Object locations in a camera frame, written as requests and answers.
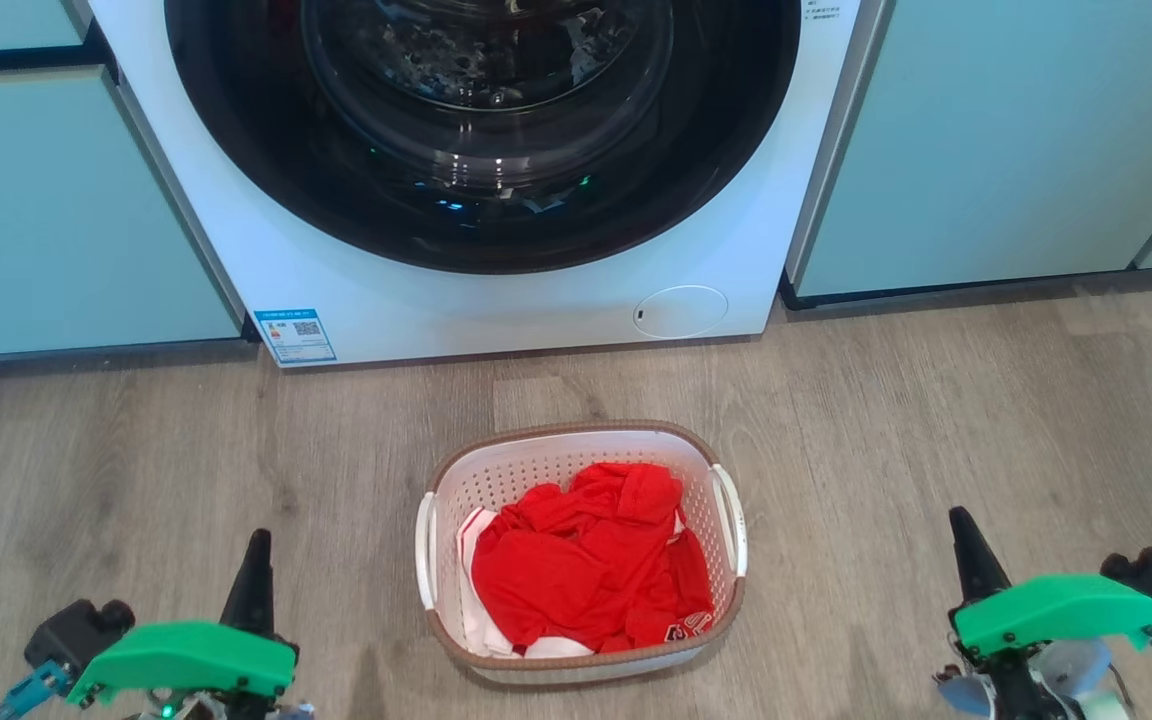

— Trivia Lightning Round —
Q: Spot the red jersey garment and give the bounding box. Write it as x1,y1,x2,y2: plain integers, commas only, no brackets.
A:
471,462,714,656

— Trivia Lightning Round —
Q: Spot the blue energy label sticker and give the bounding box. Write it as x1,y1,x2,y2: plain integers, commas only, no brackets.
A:
253,308,338,365

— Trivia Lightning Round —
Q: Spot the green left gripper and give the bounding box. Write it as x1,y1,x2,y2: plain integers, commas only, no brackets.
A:
65,528,299,709

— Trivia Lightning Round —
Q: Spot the large pale teal cabinet door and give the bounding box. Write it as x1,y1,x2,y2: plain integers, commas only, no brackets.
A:
791,0,1152,299
0,67,244,360

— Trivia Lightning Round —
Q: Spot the black round washer door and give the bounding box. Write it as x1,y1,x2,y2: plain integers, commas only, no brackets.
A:
164,0,803,275

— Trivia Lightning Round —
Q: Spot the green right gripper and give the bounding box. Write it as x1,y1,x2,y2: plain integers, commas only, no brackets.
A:
947,505,1152,663

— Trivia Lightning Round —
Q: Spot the round white filter cover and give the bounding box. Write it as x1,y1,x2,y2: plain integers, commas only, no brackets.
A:
632,285,730,340

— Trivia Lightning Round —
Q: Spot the white garment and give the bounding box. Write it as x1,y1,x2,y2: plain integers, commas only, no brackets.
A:
457,506,597,659

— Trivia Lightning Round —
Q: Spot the white front-load washing machine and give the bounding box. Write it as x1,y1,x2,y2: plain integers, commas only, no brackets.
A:
86,0,892,369

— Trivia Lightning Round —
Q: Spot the blue left cable plug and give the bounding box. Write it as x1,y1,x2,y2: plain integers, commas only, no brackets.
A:
0,660,75,720

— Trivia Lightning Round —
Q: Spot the small pale teal cabinet door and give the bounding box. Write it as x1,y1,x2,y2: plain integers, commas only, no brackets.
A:
0,0,89,55

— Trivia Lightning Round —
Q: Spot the white brown-rimmed laundry basket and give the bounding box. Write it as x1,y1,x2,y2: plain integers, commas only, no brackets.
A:
413,420,748,685

